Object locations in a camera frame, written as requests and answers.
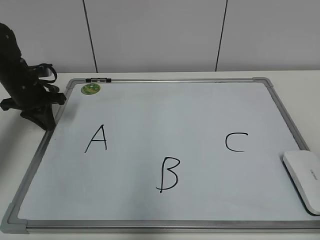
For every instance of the black grey board clip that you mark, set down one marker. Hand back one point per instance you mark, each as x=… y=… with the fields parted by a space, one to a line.
x=98 y=80

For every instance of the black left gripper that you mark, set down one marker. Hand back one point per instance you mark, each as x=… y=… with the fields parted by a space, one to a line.
x=30 y=94

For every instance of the white whiteboard eraser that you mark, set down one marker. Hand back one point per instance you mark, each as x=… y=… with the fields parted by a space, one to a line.
x=303 y=167

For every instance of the round green magnet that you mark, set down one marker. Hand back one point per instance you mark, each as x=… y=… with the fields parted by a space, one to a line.
x=90 y=89

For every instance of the aluminium framed whiteboard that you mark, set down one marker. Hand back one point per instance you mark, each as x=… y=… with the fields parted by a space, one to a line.
x=202 y=155

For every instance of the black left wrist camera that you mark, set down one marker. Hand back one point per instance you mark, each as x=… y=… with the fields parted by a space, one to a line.
x=42 y=70

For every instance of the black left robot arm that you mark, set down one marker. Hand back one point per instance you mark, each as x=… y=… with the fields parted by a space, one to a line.
x=10 y=53

